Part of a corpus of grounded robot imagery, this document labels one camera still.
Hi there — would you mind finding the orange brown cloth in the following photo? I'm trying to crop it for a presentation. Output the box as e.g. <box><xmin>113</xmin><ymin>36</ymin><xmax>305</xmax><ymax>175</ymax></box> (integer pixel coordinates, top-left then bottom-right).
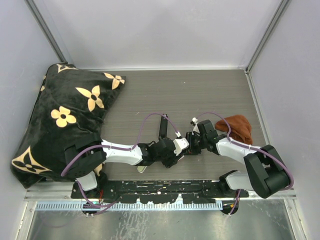
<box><xmin>225</xmin><ymin>114</ymin><xmax>253</xmax><ymax>145</ymax></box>

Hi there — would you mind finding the black floral cushion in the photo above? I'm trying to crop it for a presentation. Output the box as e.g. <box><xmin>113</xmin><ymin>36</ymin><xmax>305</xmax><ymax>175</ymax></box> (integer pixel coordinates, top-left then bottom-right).
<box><xmin>10</xmin><ymin>62</ymin><xmax>126</xmax><ymax>189</ymax></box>

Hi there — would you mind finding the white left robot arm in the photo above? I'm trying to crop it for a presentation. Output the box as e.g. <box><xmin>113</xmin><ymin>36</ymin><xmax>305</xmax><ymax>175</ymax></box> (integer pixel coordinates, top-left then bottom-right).
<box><xmin>61</xmin><ymin>136</ymin><xmax>189</xmax><ymax>198</ymax></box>

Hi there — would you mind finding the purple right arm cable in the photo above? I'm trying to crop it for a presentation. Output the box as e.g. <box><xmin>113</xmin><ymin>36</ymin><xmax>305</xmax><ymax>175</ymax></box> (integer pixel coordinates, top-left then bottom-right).
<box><xmin>192</xmin><ymin>112</ymin><xmax>295</xmax><ymax>192</ymax></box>

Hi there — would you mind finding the black stapler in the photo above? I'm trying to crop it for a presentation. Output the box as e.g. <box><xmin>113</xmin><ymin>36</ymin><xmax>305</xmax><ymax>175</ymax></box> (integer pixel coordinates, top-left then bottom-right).
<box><xmin>158</xmin><ymin>114</ymin><xmax>168</xmax><ymax>141</ymax></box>

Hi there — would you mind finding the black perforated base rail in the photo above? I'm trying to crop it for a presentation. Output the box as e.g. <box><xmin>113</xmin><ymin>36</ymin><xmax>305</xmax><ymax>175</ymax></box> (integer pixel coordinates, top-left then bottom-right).
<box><xmin>84</xmin><ymin>180</ymin><xmax>237</xmax><ymax>204</ymax></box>

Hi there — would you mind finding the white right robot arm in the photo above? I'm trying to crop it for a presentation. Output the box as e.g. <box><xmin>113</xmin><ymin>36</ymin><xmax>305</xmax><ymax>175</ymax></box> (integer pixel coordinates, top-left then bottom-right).
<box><xmin>184</xmin><ymin>117</ymin><xmax>294</xmax><ymax>199</ymax></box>

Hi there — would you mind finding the red white staple box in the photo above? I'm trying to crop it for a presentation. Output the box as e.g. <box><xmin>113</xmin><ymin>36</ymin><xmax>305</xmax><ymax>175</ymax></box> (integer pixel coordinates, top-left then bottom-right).
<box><xmin>175</xmin><ymin>150</ymin><xmax>186</xmax><ymax>159</ymax></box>

